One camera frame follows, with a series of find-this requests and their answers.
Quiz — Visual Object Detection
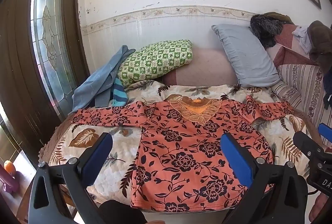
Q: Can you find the person's leg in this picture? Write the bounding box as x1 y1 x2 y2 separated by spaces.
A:
100 200 148 224

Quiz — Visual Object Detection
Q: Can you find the white cloth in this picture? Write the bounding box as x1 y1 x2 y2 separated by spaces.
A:
292 25 312 54

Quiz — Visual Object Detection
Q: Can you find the cream leaf-print blanket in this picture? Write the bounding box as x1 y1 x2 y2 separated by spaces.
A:
39 80 325 204

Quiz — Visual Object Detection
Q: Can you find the orange floral shirt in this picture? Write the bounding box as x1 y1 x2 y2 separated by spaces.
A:
71 98 295 213

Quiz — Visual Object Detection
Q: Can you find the pink bolster cushion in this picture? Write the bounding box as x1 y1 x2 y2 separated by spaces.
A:
162 47 239 87

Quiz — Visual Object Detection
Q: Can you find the brown garment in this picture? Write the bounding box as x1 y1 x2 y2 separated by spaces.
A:
307 20 332 67

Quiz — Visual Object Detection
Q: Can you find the black furry garment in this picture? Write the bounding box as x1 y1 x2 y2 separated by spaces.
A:
250 14 284 48

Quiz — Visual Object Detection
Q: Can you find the olive-brown garment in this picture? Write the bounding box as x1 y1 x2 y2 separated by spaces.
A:
263 11 295 25

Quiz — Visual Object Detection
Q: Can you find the blue-grey cloth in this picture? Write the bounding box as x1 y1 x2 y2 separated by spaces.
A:
71 45 137 113

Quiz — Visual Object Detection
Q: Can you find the person's right hand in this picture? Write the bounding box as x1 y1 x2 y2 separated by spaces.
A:
309 191 332 224

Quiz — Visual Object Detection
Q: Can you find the grey-blue pillow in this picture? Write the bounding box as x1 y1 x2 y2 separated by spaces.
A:
211 24 282 88

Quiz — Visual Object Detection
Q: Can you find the small orange object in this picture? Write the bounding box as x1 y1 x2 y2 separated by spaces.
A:
4 160 15 175

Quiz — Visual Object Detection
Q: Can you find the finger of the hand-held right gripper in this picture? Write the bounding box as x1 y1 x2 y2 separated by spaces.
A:
317 123 332 147
293 131 328 162

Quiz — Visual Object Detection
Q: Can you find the dark wooden stained-glass door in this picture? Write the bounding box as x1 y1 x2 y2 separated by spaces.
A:
0 0 90 162

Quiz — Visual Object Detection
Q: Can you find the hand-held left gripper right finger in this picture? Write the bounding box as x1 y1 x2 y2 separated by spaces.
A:
220 132 310 224

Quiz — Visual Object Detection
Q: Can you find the purple object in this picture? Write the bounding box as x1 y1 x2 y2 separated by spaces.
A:
0 163 20 193

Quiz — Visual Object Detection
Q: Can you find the dark cloth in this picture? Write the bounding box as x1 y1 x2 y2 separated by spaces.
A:
322 58 332 110

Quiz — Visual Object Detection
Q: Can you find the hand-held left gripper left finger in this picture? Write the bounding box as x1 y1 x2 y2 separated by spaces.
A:
28 132 114 224

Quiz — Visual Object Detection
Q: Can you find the teal striped cloth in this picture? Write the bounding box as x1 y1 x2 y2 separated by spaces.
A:
112 78 128 107

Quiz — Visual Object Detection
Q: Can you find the green checkered pillow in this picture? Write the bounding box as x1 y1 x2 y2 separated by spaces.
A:
117 39 194 85

